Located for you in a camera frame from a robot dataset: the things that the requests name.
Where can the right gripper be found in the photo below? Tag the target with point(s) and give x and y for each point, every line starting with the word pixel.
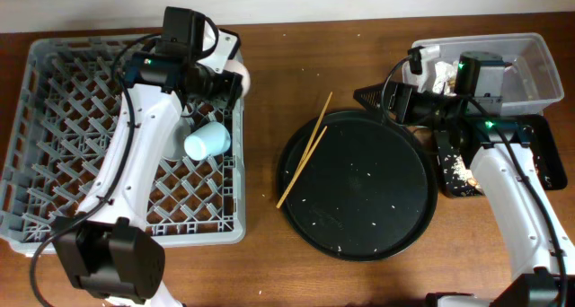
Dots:
pixel 394 101

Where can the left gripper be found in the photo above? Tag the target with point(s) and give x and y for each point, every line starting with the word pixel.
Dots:
pixel 234 92

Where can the wooden chopstick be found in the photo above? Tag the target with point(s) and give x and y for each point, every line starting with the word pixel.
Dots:
pixel 316 127
pixel 312 145

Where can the blue cup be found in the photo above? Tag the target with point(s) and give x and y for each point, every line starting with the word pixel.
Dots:
pixel 210 140

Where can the white napkin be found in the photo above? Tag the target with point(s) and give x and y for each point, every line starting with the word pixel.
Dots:
pixel 445 78

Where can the grey round plate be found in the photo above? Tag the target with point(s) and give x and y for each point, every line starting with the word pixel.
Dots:
pixel 174 147

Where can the food scraps and rice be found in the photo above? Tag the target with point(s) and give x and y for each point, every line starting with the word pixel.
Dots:
pixel 459 181

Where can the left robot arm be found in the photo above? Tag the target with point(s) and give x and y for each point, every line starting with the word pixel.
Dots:
pixel 104 248

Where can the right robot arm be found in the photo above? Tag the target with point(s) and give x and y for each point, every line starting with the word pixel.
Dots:
pixel 497 151

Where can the grey plastic dishwasher rack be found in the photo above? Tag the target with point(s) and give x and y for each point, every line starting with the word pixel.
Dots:
pixel 64 119

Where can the round black serving tray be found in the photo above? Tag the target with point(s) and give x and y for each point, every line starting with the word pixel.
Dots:
pixel 365 194

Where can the black rectangular tray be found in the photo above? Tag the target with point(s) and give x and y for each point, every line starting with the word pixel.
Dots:
pixel 548 154

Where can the clear plastic bin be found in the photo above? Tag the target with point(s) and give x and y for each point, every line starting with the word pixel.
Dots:
pixel 531 84

